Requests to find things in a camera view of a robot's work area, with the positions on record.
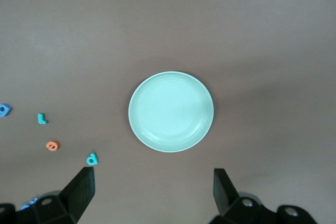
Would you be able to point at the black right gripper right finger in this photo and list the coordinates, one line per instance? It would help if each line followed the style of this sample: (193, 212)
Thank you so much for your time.
(228, 203)

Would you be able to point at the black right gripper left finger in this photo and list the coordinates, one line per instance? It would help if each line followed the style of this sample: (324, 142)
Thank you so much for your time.
(78, 195)

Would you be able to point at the teal letter p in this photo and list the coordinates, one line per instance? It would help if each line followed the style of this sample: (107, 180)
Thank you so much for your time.
(92, 159)

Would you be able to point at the orange letter e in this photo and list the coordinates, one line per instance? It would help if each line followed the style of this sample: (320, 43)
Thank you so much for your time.
(52, 145)

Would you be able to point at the teal letter r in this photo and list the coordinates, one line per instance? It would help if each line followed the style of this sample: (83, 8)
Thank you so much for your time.
(41, 120)

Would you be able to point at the blue letter x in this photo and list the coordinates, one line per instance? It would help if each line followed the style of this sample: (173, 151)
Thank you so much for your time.
(27, 205)

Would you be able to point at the green round plate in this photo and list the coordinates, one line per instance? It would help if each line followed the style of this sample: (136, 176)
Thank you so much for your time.
(170, 111)

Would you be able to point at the blue letter g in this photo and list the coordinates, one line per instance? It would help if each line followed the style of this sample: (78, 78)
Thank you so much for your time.
(4, 110)

